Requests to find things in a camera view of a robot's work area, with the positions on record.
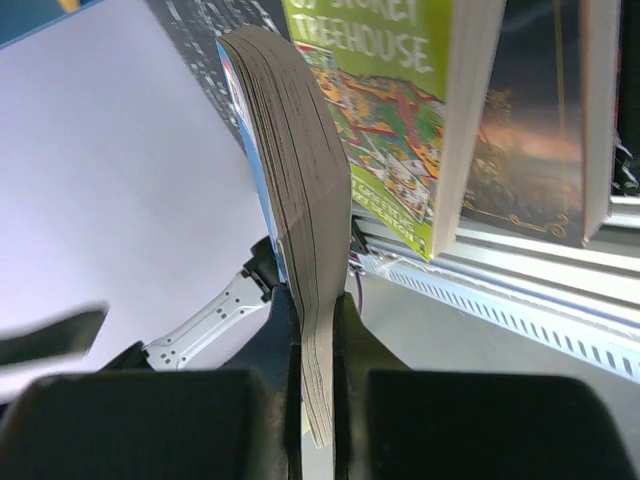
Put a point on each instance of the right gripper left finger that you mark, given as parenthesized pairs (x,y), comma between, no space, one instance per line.
(239,421)

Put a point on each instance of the green storey treehouse book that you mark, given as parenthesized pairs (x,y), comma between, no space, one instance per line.
(405,83)

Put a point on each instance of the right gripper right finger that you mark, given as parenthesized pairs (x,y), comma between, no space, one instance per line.
(393,422)

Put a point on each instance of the blue pink yellow bookshelf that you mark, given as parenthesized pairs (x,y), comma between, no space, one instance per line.
(21,17)

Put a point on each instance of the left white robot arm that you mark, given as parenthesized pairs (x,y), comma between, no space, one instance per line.
(249,290)

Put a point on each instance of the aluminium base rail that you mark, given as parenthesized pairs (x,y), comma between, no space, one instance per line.
(598,285)

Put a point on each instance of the blue back cover book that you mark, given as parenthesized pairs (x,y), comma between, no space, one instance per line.
(309,186)

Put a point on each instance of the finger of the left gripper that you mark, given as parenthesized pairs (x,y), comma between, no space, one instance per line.
(71,332)

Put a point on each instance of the slotted grey cable duct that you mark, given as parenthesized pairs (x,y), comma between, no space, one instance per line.
(558,331)

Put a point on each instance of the dark tale two cities book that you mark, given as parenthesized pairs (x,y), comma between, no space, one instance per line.
(542,164)

